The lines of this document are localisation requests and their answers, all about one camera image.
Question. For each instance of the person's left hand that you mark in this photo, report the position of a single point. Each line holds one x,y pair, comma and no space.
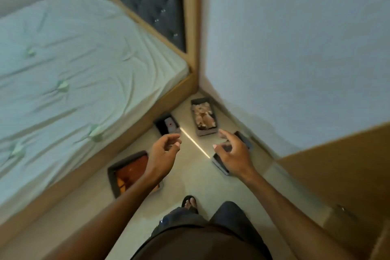
160,160

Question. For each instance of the person's right hand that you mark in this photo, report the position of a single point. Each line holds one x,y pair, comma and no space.
236,157

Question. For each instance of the person's right thumb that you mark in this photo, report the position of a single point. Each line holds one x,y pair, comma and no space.
219,151

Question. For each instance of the person's left thumb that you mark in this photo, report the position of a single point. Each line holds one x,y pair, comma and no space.
175,150

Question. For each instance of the person's left forearm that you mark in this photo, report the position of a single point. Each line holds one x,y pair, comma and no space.
112,217

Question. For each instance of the person's right forearm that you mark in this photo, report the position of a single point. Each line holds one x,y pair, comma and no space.
289,220

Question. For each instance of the empty grey box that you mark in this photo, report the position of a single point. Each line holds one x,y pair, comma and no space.
227,150

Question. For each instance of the white packet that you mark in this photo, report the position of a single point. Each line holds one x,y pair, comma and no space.
170,124

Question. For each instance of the small black box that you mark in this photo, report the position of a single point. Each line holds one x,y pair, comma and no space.
166,124

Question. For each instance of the grey box with brown cloth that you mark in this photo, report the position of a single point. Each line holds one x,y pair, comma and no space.
203,116

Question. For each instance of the brown crumpled cloth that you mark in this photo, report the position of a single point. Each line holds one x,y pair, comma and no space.
204,115

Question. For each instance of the orange cloth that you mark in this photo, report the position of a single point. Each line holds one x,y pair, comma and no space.
132,171

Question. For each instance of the dark box with orange cloth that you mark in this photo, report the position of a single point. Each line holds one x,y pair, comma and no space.
128,174

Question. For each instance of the black sandal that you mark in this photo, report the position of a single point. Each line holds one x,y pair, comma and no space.
189,203

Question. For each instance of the dark trousers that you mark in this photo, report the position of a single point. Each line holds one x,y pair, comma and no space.
213,223

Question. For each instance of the dark brown shirt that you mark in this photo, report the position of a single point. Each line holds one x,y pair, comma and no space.
198,247

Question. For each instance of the light green mattress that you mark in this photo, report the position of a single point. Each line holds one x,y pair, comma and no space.
67,71

